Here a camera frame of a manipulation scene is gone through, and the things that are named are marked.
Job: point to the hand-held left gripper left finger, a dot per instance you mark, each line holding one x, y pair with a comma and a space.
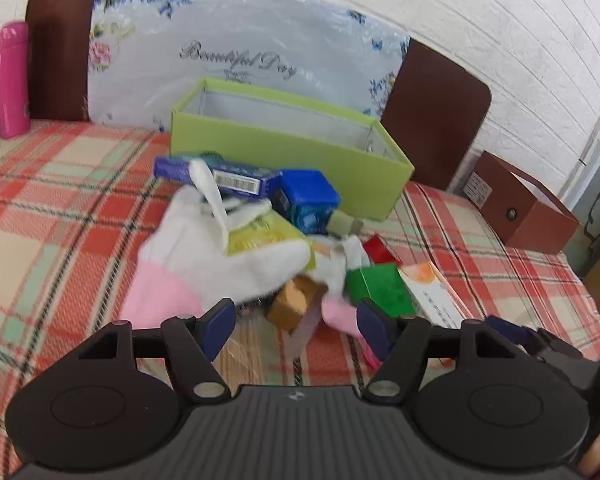
221, 327

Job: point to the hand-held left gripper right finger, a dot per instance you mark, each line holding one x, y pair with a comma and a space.
375, 329

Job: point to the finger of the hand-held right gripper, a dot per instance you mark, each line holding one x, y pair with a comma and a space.
505, 329

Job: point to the small white pink glove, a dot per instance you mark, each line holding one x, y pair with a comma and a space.
337, 310

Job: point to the tan wooden block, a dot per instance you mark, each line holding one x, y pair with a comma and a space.
292, 305

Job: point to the large white pink glove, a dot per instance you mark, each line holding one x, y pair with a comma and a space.
190, 255

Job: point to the yellow green medicine box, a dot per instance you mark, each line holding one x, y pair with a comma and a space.
265, 232

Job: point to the green cardboard box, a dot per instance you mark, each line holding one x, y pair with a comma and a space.
280, 145

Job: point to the person's right hand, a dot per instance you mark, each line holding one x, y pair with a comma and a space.
594, 452

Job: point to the small green box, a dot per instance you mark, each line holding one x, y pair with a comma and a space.
380, 285

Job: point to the orange white box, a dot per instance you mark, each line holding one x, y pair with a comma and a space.
430, 290

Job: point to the small red box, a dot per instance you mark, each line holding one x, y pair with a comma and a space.
380, 249

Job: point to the small grey item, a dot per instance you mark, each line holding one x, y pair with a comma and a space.
341, 222

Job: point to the long blue barcode box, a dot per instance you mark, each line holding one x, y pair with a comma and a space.
240, 177

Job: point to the small blue box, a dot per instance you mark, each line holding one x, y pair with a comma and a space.
305, 192

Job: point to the plaid bedsheet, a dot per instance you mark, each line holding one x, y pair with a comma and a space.
55, 200

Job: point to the floral packaged mat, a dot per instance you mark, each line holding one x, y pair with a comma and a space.
255, 25

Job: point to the brown headboard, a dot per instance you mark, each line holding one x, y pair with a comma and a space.
60, 60

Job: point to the pink thermos bottle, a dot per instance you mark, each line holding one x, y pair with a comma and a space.
12, 80

